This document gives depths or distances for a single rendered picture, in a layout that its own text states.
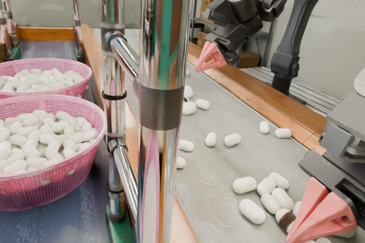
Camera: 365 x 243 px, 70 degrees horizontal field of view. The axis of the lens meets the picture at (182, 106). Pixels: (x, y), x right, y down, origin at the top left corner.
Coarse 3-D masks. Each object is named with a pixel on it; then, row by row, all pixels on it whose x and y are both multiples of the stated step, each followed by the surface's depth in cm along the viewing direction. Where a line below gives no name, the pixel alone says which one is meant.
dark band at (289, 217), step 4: (288, 212) 33; (284, 216) 33; (288, 216) 33; (292, 216) 33; (280, 220) 33; (284, 220) 33; (288, 220) 32; (292, 220) 32; (280, 224) 33; (284, 224) 33; (288, 224) 32; (284, 228) 33
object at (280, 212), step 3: (279, 210) 34; (282, 210) 34; (285, 210) 34; (288, 210) 34; (276, 213) 34; (279, 213) 34; (282, 213) 33; (285, 213) 33; (276, 216) 34; (279, 216) 33; (276, 219) 34; (279, 219) 33; (291, 225) 32; (288, 228) 32; (288, 231) 32
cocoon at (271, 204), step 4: (264, 196) 36; (268, 196) 36; (272, 196) 37; (264, 200) 36; (268, 200) 36; (272, 200) 36; (264, 204) 36; (268, 204) 35; (272, 204) 35; (276, 204) 35; (268, 208) 35; (272, 208) 35; (276, 208) 35; (272, 212) 35
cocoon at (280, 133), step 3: (279, 129) 54; (282, 129) 54; (285, 129) 54; (288, 129) 54; (276, 132) 54; (279, 132) 53; (282, 132) 53; (285, 132) 53; (288, 132) 53; (291, 132) 54; (276, 135) 54; (279, 135) 53; (282, 135) 53; (285, 135) 53; (288, 135) 53
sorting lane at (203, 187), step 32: (96, 32) 134; (128, 32) 141; (128, 96) 66; (192, 96) 70; (224, 96) 72; (192, 128) 55; (224, 128) 56; (256, 128) 57; (192, 160) 45; (224, 160) 46; (256, 160) 47; (288, 160) 47; (192, 192) 38; (224, 192) 39; (256, 192) 39; (288, 192) 40; (192, 224) 33; (224, 224) 34; (256, 224) 34
